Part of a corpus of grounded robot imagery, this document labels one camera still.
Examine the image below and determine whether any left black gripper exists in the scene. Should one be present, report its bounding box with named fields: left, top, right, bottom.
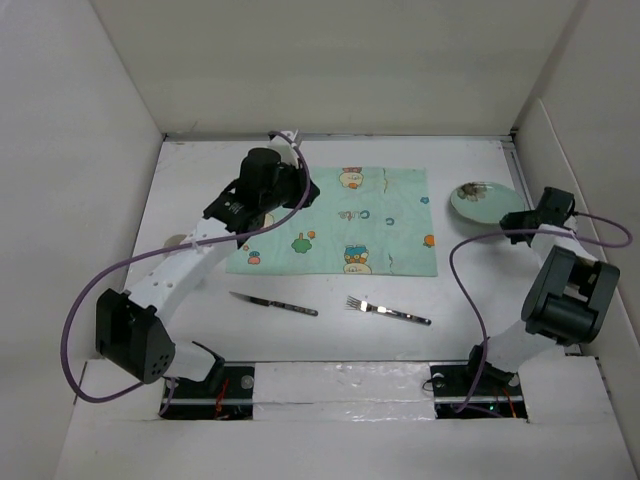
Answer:
left=260, top=158, right=319, bottom=214

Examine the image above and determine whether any green floral plate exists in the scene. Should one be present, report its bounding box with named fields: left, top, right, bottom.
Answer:
left=450, top=182, right=525, bottom=224

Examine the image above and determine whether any green cartoon print cloth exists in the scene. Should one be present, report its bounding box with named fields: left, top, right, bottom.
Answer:
left=226, top=167, right=438, bottom=277

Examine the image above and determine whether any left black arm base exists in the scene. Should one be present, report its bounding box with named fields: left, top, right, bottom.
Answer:
left=160, top=363, right=255, bottom=421

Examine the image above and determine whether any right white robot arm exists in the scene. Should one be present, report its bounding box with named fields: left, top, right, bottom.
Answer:
left=462, top=187, right=620, bottom=394

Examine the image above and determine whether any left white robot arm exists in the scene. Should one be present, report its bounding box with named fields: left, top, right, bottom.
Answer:
left=96, top=142, right=319, bottom=397

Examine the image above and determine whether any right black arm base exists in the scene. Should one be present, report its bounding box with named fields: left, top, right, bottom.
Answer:
left=422, top=362, right=528, bottom=420

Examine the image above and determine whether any steel table knife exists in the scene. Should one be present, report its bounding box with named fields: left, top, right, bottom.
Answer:
left=229, top=292, right=319, bottom=317

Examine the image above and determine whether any steel table fork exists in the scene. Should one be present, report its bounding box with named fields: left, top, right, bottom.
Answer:
left=345, top=296, right=432, bottom=326

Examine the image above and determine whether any purple ceramic mug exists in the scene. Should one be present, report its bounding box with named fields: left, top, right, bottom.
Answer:
left=164, top=234, right=186, bottom=248

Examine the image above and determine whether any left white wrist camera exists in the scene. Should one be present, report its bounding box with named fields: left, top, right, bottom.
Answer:
left=266, top=131, right=300, bottom=169

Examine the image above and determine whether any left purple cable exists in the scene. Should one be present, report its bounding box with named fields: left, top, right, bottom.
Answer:
left=59, top=130, right=314, bottom=416

